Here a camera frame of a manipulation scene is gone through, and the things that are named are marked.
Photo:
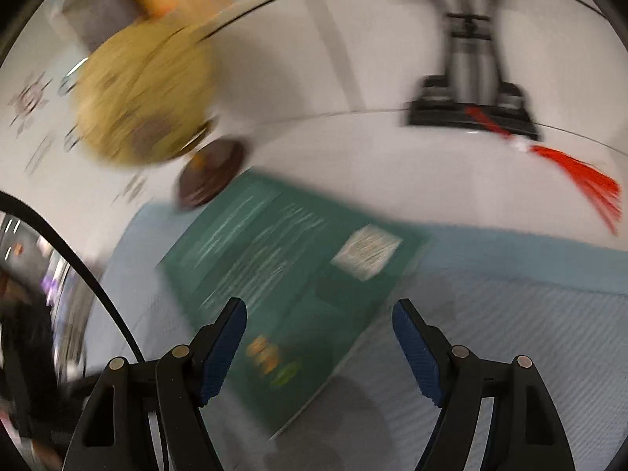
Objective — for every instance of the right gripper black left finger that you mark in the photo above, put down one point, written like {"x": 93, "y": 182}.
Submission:
{"x": 114, "y": 432}

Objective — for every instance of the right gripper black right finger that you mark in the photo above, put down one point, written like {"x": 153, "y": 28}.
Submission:
{"x": 525, "y": 430}

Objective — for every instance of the blue textured desk mat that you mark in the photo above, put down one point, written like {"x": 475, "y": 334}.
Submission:
{"x": 376, "y": 345}

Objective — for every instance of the dark green insect book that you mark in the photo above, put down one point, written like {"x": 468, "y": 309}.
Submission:
{"x": 312, "y": 272}

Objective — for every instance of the globe wooden base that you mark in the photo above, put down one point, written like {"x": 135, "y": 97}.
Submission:
{"x": 209, "y": 172}

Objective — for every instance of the beige desk globe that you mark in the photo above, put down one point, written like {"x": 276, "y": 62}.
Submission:
{"x": 144, "y": 96}

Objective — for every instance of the black fan stand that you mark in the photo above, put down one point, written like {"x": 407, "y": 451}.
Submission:
{"x": 471, "y": 90}

